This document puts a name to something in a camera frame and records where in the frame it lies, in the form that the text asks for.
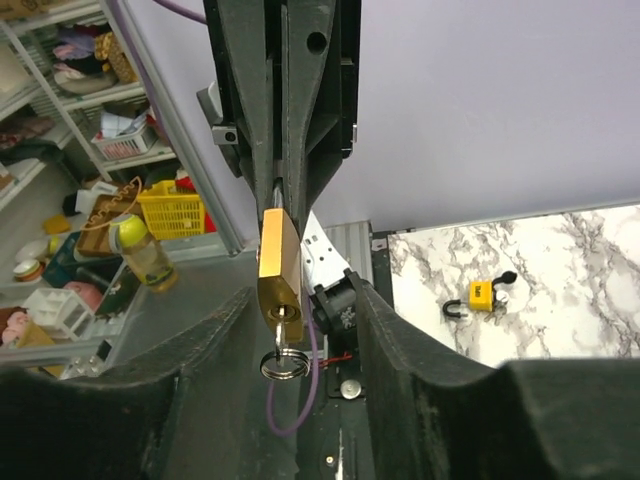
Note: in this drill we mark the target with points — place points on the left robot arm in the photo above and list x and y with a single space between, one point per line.
332 280

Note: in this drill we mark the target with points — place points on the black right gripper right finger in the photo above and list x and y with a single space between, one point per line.
436 414

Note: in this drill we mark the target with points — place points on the yellow plastic basket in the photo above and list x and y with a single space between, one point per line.
171 212

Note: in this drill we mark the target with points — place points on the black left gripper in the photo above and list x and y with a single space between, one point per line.
285 104

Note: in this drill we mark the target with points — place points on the yellow padlock with black shackle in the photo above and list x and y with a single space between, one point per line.
479 299

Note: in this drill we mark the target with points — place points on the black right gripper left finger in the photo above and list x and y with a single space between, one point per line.
175 411

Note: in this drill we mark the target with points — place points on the yellow drink bottle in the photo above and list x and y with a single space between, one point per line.
143 254

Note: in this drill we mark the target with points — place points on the white wire shelf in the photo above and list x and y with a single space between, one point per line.
78 104

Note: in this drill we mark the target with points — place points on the large brass padlock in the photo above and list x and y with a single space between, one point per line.
279 270

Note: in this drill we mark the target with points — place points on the silver key with ring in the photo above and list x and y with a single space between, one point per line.
283 362

